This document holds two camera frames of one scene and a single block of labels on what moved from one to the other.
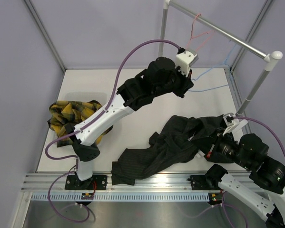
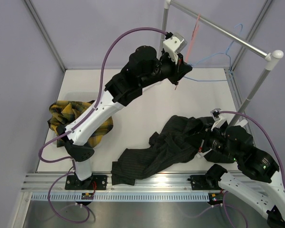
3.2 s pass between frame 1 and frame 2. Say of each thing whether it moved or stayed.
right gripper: moved
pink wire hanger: moved
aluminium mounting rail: stayed
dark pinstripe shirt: stayed
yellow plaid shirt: stayed
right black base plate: stayed
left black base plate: stayed
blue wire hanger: moved
